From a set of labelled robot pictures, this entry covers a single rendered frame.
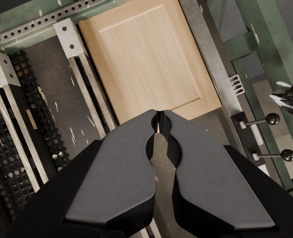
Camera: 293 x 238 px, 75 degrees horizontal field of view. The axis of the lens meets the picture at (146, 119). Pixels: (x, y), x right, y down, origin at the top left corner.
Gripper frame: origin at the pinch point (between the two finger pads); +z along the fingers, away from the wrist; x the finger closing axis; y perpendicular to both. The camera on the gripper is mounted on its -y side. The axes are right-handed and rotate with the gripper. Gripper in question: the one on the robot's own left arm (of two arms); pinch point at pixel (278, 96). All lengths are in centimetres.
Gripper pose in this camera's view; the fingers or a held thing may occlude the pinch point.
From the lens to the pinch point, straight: 64.8
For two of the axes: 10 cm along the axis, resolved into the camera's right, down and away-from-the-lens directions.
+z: -1.8, -2.1, 9.6
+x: -4.3, 9.0, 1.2
